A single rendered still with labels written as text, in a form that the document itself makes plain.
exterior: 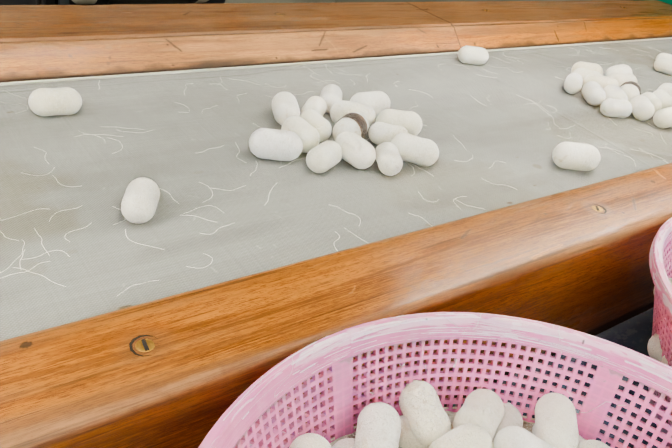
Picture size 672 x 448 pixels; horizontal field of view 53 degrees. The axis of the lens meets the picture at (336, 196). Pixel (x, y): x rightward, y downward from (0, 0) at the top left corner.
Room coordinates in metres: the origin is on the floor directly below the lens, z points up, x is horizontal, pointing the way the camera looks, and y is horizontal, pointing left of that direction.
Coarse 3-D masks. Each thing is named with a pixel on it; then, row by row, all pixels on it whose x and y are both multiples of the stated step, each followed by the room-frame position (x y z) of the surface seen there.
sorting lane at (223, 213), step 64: (320, 64) 0.64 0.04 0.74; (384, 64) 0.68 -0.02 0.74; (448, 64) 0.72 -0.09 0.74; (512, 64) 0.77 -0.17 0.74; (640, 64) 0.88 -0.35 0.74; (0, 128) 0.39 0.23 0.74; (64, 128) 0.41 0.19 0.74; (128, 128) 0.43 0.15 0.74; (192, 128) 0.45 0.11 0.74; (256, 128) 0.47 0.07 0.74; (448, 128) 0.54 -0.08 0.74; (512, 128) 0.57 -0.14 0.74; (576, 128) 0.60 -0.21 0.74; (640, 128) 0.64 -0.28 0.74; (0, 192) 0.32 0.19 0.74; (64, 192) 0.33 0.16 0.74; (192, 192) 0.36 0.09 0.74; (256, 192) 0.37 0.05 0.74; (320, 192) 0.39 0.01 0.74; (384, 192) 0.41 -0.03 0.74; (448, 192) 0.42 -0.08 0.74; (512, 192) 0.44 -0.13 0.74; (0, 256) 0.26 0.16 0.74; (64, 256) 0.27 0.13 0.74; (128, 256) 0.28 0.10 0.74; (192, 256) 0.29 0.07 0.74; (256, 256) 0.30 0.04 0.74; (0, 320) 0.22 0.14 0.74; (64, 320) 0.23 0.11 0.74
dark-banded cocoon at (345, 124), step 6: (360, 114) 0.48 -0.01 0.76; (342, 120) 0.47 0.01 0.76; (348, 120) 0.47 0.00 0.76; (366, 120) 0.48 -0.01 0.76; (336, 126) 0.46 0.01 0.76; (342, 126) 0.46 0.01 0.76; (348, 126) 0.46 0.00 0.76; (354, 126) 0.46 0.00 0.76; (336, 132) 0.46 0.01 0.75; (354, 132) 0.46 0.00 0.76; (360, 132) 0.47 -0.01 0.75
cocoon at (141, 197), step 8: (136, 184) 0.32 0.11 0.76; (144, 184) 0.33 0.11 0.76; (152, 184) 0.33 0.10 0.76; (128, 192) 0.32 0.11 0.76; (136, 192) 0.32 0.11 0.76; (144, 192) 0.32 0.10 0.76; (152, 192) 0.32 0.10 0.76; (128, 200) 0.31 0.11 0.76; (136, 200) 0.31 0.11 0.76; (144, 200) 0.31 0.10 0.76; (152, 200) 0.32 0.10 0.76; (128, 208) 0.31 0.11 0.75; (136, 208) 0.31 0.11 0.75; (144, 208) 0.31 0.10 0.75; (152, 208) 0.31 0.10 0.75; (128, 216) 0.31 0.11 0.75; (136, 216) 0.31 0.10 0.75; (144, 216) 0.31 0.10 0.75; (152, 216) 0.31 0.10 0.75
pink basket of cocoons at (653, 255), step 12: (660, 228) 0.37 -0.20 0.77; (660, 240) 0.36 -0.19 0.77; (660, 252) 0.34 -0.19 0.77; (660, 264) 0.33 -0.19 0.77; (660, 276) 0.32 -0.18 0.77; (660, 288) 0.31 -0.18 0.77; (660, 300) 0.32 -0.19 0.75; (660, 312) 0.32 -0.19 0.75; (660, 324) 0.31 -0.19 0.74; (660, 336) 0.31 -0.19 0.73; (660, 408) 0.30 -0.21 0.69
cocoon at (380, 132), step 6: (372, 126) 0.48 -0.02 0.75; (378, 126) 0.48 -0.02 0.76; (384, 126) 0.48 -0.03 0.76; (390, 126) 0.48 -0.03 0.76; (396, 126) 0.48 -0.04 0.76; (402, 126) 0.48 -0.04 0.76; (372, 132) 0.48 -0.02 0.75; (378, 132) 0.47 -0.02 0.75; (384, 132) 0.47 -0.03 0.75; (390, 132) 0.48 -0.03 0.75; (396, 132) 0.48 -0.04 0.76; (402, 132) 0.48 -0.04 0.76; (372, 138) 0.48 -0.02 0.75; (378, 138) 0.47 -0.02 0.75; (384, 138) 0.47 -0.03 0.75; (390, 138) 0.47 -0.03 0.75; (378, 144) 0.48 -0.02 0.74
